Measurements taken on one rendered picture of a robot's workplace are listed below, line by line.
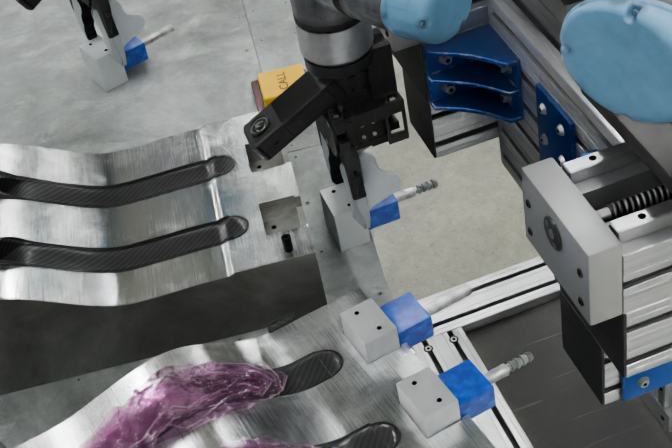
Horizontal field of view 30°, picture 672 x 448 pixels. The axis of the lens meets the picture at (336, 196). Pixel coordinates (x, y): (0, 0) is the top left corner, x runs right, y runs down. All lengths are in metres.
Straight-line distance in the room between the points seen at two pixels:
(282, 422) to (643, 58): 0.48
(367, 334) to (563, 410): 0.83
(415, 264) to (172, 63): 0.92
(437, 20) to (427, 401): 0.34
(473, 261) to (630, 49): 1.62
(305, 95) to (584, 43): 0.42
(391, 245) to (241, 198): 1.23
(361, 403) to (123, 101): 0.69
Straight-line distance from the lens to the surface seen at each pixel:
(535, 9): 1.48
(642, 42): 0.92
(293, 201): 1.36
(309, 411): 1.18
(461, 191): 2.67
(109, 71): 1.74
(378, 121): 1.32
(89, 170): 1.47
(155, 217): 1.38
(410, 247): 2.56
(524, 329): 2.10
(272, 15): 1.82
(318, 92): 1.28
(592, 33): 0.93
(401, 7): 1.12
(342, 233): 1.39
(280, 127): 1.28
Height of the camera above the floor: 1.76
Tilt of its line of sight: 40 degrees down
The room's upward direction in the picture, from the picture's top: 12 degrees counter-clockwise
